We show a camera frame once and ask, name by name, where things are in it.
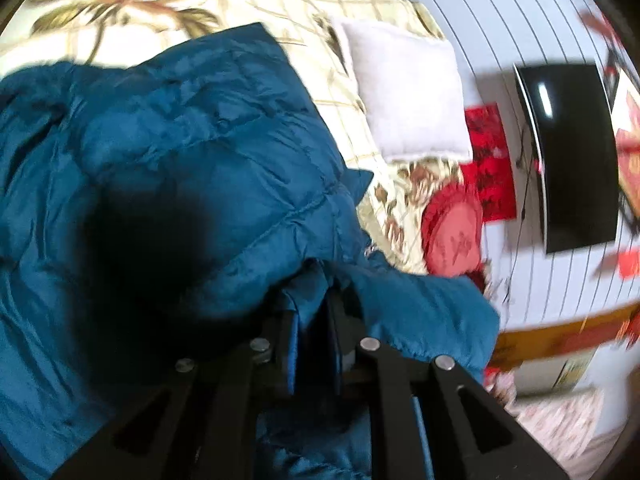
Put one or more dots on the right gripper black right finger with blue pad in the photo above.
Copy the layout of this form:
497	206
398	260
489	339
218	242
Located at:
428	420

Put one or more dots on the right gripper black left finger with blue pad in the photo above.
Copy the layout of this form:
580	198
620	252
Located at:
201	420

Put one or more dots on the blue quilted down jacket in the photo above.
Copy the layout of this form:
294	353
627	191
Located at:
139	205

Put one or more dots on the red heart-shaped pillow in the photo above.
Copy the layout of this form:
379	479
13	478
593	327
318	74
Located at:
450	230

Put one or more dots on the red banner with black characters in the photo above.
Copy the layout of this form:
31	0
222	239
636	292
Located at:
490	171

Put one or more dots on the white square pillow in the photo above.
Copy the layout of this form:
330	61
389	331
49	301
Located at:
412	91

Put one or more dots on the floral cream bed sheet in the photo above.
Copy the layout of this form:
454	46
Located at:
122	33

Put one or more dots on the black wall television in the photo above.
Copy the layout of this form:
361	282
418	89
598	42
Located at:
570	121

